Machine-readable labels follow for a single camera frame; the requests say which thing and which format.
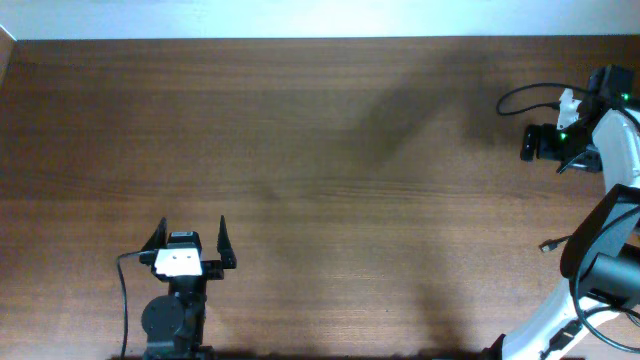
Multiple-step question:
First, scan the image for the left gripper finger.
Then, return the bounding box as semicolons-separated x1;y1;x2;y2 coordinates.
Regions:
141;217;167;252
216;216;237;269

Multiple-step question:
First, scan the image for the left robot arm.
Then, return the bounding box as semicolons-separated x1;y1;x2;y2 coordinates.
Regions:
139;217;237;360

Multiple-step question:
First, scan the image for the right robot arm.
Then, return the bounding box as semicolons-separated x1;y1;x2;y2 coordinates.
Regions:
480;65;639;360

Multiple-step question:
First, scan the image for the left camera cable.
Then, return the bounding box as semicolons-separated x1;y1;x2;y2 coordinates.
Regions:
115;249;157;360

